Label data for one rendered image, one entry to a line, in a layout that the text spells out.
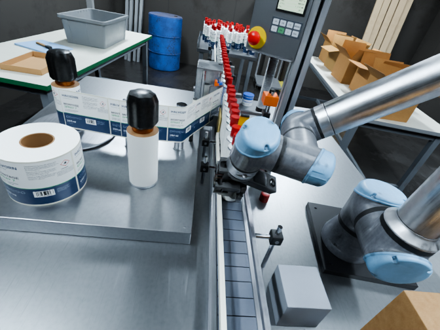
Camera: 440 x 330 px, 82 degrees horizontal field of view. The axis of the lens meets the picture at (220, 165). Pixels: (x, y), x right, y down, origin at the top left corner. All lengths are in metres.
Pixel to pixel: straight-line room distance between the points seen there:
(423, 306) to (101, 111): 0.96
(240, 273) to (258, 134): 0.36
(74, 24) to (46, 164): 2.07
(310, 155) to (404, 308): 0.27
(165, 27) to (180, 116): 3.88
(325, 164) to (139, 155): 0.50
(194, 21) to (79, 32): 3.05
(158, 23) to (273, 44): 4.04
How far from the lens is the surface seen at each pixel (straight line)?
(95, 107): 1.01
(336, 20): 5.54
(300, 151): 0.49
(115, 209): 0.78
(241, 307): 0.64
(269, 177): 0.67
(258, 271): 0.59
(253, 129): 0.45
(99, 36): 2.64
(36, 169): 0.77
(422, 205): 0.62
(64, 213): 0.80
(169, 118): 0.95
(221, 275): 0.62
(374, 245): 0.68
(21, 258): 0.81
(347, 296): 0.83
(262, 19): 0.84
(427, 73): 0.62
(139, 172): 0.80
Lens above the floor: 1.44
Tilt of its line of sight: 35 degrees down
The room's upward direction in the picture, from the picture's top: 11 degrees clockwise
